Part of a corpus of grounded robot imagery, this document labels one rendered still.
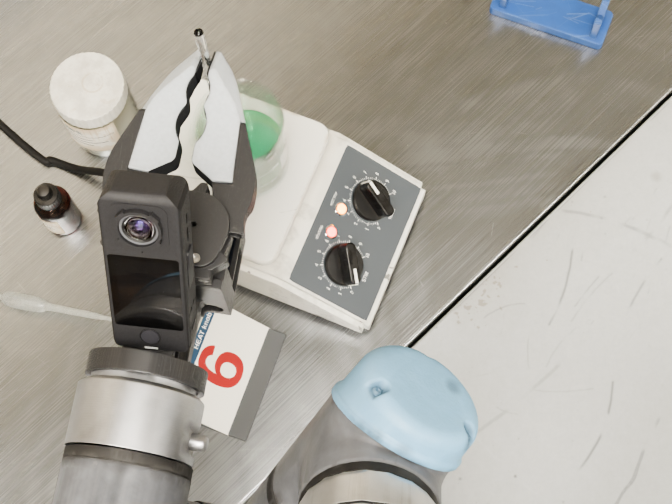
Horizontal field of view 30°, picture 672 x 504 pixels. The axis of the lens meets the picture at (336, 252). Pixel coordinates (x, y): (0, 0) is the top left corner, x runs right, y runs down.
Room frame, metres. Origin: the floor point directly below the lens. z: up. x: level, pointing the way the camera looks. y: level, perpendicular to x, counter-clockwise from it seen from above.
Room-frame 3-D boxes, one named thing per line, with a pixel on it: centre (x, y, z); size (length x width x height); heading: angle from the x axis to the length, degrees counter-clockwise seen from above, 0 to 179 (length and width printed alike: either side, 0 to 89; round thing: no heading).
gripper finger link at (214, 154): (0.31, 0.06, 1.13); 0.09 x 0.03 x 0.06; 165
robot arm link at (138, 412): (0.13, 0.12, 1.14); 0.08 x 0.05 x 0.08; 76
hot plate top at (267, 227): (0.34, 0.07, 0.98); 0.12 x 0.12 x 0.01; 63
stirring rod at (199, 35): (0.35, 0.07, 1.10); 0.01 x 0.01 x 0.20
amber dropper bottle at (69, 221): (0.34, 0.22, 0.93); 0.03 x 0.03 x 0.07
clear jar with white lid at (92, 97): (0.42, 0.18, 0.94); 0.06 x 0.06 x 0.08
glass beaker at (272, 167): (0.34, 0.06, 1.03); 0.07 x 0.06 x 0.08; 115
